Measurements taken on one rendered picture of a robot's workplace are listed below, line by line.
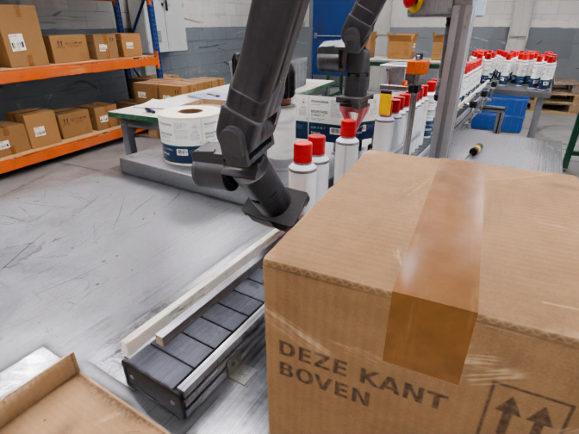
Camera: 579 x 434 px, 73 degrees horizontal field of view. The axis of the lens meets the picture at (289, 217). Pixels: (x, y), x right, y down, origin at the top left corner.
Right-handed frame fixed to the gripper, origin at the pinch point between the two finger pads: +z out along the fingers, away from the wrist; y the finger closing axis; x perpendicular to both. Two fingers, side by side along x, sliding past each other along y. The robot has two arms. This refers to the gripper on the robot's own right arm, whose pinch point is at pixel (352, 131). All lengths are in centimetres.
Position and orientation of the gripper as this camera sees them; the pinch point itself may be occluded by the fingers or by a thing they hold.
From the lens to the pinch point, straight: 107.1
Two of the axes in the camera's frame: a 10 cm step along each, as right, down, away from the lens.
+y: -5.1, 3.7, -7.8
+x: 8.6, 2.2, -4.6
